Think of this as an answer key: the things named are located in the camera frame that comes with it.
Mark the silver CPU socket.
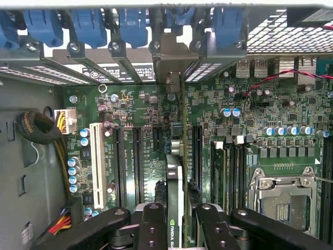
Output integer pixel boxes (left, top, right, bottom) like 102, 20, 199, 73
248, 167, 320, 240

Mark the white power connector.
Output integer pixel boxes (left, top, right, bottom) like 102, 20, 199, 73
54, 108, 78, 135

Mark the long black expansion slot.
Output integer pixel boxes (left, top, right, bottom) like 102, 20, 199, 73
112, 127, 126, 208
191, 123, 204, 192
132, 126, 146, 206

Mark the silver rear port block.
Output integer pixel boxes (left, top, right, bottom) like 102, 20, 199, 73
277, 56, 317, 85

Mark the grey metal PC case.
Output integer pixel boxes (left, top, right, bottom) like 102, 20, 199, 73
0, 5, 333, 250

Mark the black braided cable sleeve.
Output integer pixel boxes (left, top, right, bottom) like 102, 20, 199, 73
15, 111, 72, 200

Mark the green motherboard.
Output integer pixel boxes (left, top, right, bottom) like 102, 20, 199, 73
62, 61, 333, 247

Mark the silver USB port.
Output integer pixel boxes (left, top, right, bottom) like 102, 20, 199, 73
253, 58, 269, 79
235, 58, 251, 79

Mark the white PCI expansion slot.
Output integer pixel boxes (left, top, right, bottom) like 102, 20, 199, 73
89, 121, 105, 209

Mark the short black expansion slot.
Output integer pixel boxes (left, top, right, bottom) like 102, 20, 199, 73
152, 126, 164, 154

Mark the red and black wire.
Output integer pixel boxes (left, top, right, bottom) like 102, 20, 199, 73
244, 68, 333, 99

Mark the black RAM slot bank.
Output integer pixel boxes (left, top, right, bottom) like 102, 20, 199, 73
319, 135, 333, 246

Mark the red yellow black wire bundle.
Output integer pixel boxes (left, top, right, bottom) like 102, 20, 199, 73
47, 197, 84, 236

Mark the black RAM slot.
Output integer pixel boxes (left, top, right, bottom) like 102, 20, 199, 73
225, 142, 248, 210

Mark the blue card retention clip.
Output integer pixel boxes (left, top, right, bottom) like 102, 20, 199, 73
69, 9, 108, 49
0, 10, 21, 51
211, 7, 245, 49
166, 7, 196, 26
118, 8, 149, 49
22, 9, 64, 48

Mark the perforated metal slot cover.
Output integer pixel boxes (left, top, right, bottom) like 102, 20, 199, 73
23, 56, 92, 86
184, 61, 236, 83

